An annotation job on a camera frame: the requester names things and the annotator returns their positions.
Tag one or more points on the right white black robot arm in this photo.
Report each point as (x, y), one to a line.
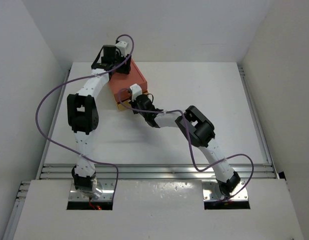
(198, 129)

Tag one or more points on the orange drawer box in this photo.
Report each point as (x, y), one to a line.
(120, 81)

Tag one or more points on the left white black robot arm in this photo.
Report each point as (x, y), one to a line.
(83, 117)

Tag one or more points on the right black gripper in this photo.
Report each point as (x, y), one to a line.
(133, 103)

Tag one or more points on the yellow drawer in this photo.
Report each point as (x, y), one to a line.
(126, 102)

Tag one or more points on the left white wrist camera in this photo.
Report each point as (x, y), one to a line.
(122, 47)

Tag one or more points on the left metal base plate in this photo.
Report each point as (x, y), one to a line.
(103, 192)

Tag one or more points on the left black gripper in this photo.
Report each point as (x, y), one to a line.
(124, 69)

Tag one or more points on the aluminium rail frame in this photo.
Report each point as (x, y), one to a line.
(61, 171)

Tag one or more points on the white front cover panel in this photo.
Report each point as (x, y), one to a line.
(153, 210)

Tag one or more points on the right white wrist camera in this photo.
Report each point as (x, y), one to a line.
(136, 91)

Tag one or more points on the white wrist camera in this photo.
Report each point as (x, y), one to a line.
(122, 47)
(136, 91)

